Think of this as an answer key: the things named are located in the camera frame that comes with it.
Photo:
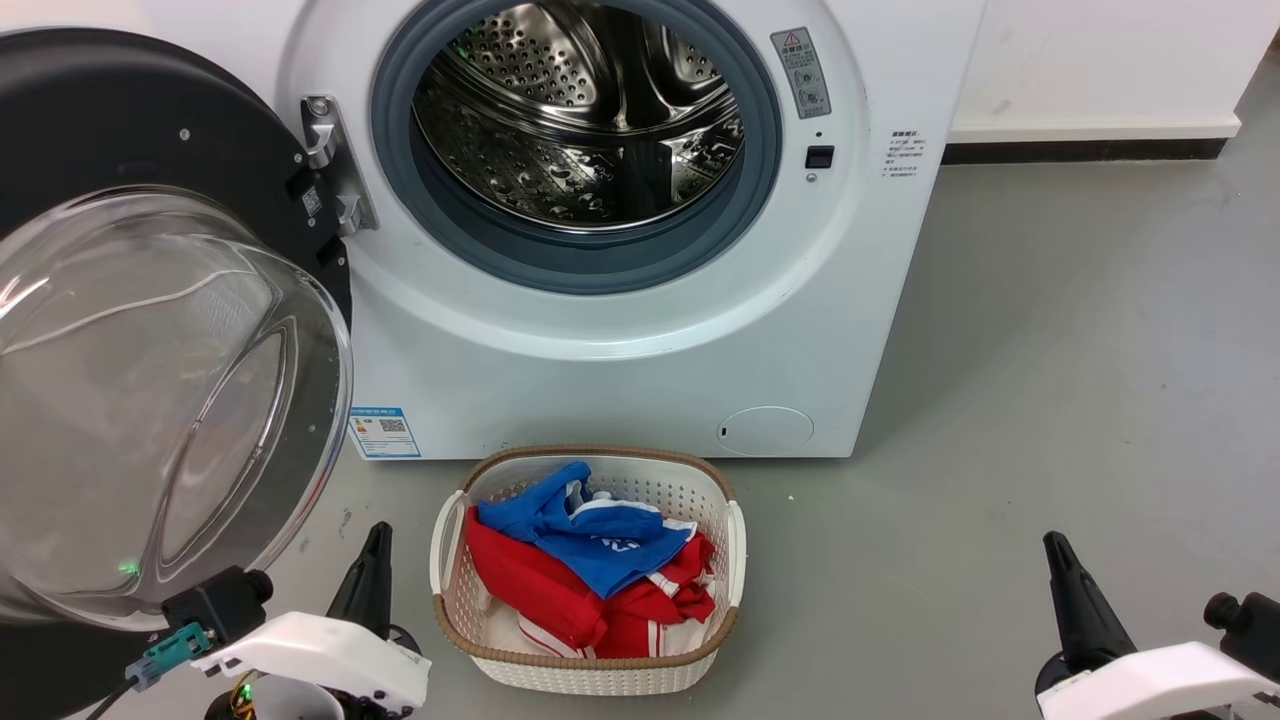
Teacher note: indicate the round white filter cover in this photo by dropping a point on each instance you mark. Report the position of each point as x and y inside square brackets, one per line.
[766, 431]

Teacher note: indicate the blue energy label sticker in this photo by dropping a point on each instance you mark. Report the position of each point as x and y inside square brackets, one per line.
[385, 432]

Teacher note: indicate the white plastic laundry basket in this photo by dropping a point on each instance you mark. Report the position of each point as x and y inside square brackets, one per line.
[590, 672]

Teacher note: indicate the black text instruction sticker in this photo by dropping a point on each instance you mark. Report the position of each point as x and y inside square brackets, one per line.
[903, 153]

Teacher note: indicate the blue garment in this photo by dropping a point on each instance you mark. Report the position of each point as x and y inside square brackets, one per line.
[605, 550]

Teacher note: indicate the black round glass washer door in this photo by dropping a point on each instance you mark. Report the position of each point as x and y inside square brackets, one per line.
[130, 120]

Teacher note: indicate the white front-load washing machine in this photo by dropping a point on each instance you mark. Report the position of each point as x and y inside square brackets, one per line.
[600, 370]

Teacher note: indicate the silver metal door hinge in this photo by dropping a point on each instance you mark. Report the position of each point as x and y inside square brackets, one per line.
[335, 165]

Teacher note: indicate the white cloth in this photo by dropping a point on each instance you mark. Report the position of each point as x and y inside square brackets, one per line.
[503, 633]

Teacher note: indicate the black door latch socket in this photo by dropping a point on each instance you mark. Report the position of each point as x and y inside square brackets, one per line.
[819, 157]

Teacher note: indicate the red garment white stripes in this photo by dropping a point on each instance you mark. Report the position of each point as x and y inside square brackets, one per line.
[535, 592]

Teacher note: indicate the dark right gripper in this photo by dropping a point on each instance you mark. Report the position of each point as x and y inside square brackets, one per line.
[1052, 676]

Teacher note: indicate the grey warning sticker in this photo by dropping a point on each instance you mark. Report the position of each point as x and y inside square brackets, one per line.
[801, 73]

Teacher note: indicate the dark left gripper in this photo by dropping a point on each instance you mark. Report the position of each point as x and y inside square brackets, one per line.
[290, 702]

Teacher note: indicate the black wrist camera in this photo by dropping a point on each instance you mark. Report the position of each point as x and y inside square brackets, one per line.
[1250, 625]
[215, 600]

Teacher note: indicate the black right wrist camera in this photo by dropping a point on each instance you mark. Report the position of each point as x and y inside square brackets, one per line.
[1250, 625]

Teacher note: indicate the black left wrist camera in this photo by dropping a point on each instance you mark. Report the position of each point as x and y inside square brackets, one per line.
[215, 600]

